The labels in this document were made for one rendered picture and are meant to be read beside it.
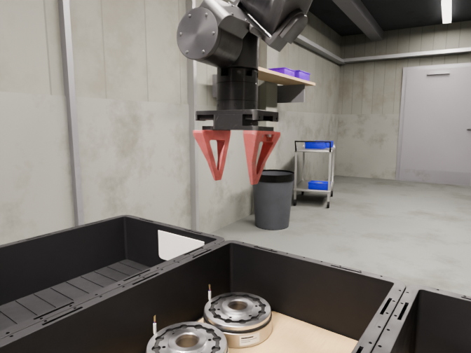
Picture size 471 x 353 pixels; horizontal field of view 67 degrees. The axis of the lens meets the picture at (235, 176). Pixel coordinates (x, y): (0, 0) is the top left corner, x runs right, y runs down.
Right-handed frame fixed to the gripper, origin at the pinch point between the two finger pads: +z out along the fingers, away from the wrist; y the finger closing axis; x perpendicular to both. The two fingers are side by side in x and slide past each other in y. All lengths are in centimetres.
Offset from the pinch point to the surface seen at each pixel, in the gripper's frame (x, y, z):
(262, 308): 3.5, 3.1, 20.4
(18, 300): -14.1, -36.2, 23.8
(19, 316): -16.5, -30.6, 24.1
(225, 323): -3.6, 1.3, 20.3
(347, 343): 6.6, 15.3, 23.1
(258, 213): 280, -162, 79
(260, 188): 276, -159, 51
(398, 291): 5.3, 21.5, 13.2
